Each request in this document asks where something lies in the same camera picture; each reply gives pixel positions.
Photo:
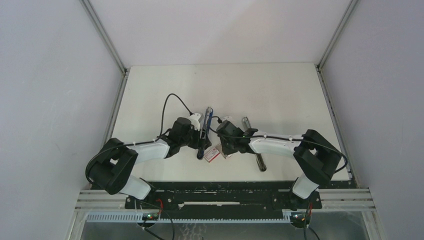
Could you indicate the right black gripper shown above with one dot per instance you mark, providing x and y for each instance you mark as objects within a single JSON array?
[{"x": 227, "y": 150}]

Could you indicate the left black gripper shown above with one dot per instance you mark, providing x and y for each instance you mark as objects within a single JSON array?
[{"x": 203, "y": 142}]

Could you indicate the blue black stapler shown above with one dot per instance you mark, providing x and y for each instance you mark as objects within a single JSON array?
[{"x": 206, "y": 125}]

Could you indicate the red white staple box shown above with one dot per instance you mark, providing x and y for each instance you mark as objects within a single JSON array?
[{"x": 212, "y": 154}]

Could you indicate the silver white stapler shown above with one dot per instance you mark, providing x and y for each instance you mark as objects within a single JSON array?
[{"x": 259, "y": 159}]

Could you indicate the staple box tray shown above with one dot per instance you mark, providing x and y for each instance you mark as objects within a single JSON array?
[{"x": 222, "y": 153}]

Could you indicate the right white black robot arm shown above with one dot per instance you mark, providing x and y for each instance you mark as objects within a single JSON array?
[{"x": 317, "y": 157}]

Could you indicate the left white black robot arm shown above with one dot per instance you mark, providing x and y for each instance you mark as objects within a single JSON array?
[{"x": 111, "y": 168}]

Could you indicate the left green circuit board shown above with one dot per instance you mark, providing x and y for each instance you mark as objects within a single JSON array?
[{"x": 150, "y": 217}]

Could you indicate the green circuit board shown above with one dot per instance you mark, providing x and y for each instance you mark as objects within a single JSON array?
[
  {"x": 299, "y": 218},
  {"x": 150, "y": 217}
]

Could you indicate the right green circuit board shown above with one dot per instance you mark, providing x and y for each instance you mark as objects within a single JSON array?
[{"x": 299, "y": 218}]

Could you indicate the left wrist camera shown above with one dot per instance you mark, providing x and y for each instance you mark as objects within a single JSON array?
[{"x": 195, "y": 120}]

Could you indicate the left aluminium frame post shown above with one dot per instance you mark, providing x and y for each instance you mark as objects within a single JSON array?
[{"x": 92, "y": 14}]

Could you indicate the aluminium frame post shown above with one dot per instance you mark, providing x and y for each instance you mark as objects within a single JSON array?
[
  {"x": 92, "y": 14},
  {"x": 320, "y": 67}
]

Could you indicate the right aluminium frame post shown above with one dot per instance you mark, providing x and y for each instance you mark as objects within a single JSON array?
[{"x": 320, "y": 67}]

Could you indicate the aluminium front rail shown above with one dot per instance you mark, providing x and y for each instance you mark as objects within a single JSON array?
[{"x": 332, "y": 200}]

